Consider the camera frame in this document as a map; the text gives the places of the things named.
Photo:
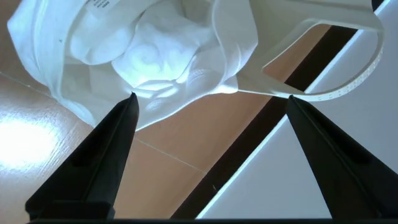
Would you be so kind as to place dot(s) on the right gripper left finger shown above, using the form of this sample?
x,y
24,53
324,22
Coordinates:
x,y
90,174

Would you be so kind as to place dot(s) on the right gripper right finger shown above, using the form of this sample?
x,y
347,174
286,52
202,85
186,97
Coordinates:
x,y
342,174

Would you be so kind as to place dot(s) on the white laundry basket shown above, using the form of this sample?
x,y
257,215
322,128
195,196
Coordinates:
x,y
280,18

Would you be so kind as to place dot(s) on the white garment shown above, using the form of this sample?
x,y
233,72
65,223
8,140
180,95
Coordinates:
x,y
140,56

